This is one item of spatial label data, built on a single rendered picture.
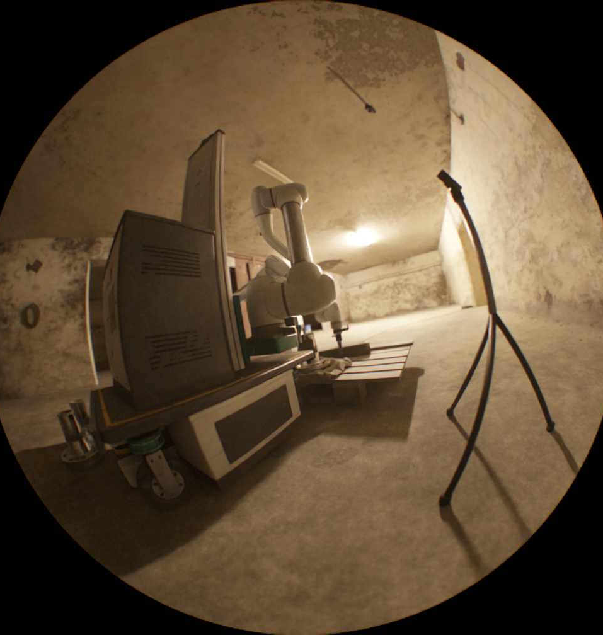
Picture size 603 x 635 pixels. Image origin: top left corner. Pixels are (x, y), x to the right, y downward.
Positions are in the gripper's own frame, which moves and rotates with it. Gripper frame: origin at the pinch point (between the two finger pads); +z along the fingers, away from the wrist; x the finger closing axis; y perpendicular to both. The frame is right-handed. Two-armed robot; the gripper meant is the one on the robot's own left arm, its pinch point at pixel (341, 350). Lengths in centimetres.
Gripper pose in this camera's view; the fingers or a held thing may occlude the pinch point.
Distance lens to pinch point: 155.8
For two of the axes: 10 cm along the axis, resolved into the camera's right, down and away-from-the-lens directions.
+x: -1.8, 0.0, -9.8
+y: -9.7, 1.9, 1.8
